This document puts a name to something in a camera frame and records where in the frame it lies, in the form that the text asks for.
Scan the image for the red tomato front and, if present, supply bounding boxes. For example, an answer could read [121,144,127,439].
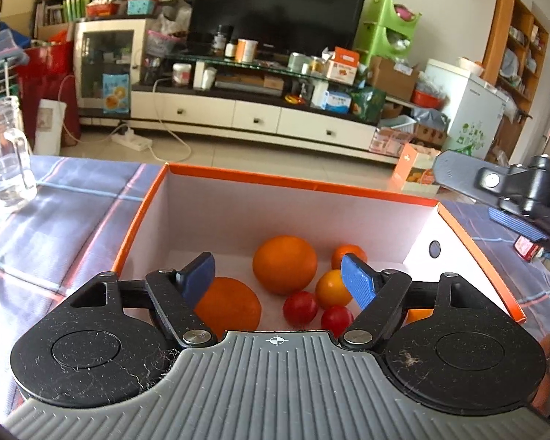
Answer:
[282,291,320,328]

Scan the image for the blue plaid bed sheet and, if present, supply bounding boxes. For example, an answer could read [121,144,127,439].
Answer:
[0,156,550,421]

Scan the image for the red tomato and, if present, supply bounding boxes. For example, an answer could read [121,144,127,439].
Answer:
[321,305,353,339]
[282,291,320,328]

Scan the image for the wooden bookshelf right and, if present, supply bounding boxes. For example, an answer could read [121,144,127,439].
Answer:
[481,0,550,116]

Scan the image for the yellowish orange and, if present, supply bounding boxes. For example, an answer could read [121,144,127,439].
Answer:
[315,269,353,309]

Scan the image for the white chest freezer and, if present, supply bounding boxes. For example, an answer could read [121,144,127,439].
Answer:
[424,59,510,159]

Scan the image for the clear glass jar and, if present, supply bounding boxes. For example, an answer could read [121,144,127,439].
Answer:
[0,96,37,210]

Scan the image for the white glass door cabinet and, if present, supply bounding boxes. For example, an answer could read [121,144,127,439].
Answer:
[73,16,152,116]

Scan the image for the white paper bag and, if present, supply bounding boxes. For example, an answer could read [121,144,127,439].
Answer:
[33,98,66,156]

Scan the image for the orange fruit gift box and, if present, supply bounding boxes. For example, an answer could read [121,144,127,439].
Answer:
[388,143,441,197]

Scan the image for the brown cardboard box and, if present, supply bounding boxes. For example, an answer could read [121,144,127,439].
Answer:
[367,56,419,101]

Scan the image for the orange cardboard box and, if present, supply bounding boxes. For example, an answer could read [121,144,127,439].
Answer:
[113,164,527,330]

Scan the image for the green stacked storage bins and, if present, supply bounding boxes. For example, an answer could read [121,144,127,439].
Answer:
[353,0,422,66]

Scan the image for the black flat television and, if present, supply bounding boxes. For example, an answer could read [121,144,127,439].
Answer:
[187,0,364,56]

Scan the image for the red snack canister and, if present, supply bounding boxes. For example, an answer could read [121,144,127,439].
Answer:
[514,235,543,262]

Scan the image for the white tv stand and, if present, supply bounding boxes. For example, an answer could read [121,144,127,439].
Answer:
[78,62,403,165]

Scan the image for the white power strip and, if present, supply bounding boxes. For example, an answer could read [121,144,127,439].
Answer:
[111,130,153,152]

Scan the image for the red tomato back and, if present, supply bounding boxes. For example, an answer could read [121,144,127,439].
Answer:
[321,305,353,339]

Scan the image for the red shopping bag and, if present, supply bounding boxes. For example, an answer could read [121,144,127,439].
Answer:
[16,30,81,147]

